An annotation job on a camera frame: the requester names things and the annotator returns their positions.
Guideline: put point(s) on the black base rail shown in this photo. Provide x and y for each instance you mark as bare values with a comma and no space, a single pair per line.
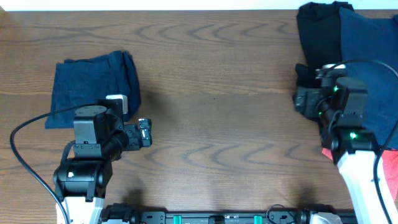
276,214

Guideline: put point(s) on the folded dark blue shorts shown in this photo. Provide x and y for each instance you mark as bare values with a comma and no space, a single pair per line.
84,81

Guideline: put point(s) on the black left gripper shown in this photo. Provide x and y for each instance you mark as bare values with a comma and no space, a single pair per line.
134,135

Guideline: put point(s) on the red garment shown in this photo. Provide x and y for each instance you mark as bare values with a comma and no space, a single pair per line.
389,159

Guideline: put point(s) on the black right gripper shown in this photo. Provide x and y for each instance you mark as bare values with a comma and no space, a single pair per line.
313,96

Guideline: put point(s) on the black printed t-shirt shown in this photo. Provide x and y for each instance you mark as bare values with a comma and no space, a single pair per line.
319,29

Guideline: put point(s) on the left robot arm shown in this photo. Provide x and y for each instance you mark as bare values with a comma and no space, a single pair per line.
101,136

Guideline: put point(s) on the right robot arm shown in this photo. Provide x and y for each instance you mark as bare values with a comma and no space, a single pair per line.
338,106

